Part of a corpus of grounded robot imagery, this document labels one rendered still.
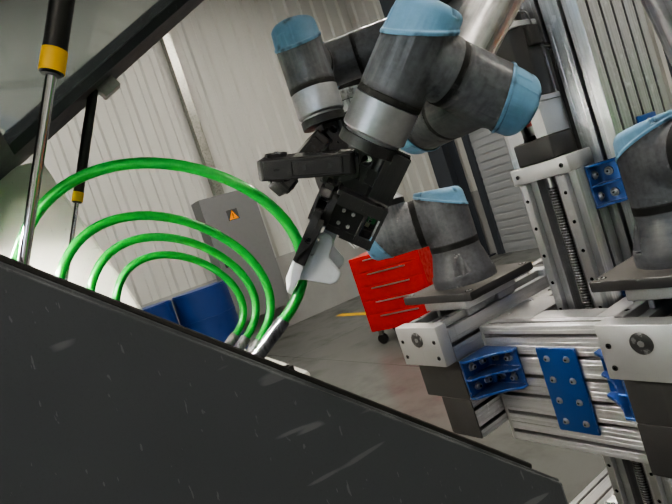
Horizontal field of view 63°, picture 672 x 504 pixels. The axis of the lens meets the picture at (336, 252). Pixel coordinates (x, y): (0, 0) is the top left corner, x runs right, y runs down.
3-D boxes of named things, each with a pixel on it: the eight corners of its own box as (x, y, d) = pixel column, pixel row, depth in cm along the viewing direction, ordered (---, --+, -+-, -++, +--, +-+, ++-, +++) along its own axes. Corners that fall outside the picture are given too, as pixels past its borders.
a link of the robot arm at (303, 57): (320, 21, 90) (308, 5, 81) (341, 86, 90) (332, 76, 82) (276, 39, 91) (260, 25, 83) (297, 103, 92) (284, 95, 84)
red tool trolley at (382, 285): (375, 346, 520) (347, 260, 515) (394, 330, 559) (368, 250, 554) (443, 335, 483) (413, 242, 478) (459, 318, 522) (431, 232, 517)
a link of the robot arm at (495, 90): (493, 97, 71) (421, 63, 68) (555, 65, 61) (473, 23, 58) (480, 153, 70) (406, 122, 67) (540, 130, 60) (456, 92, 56)
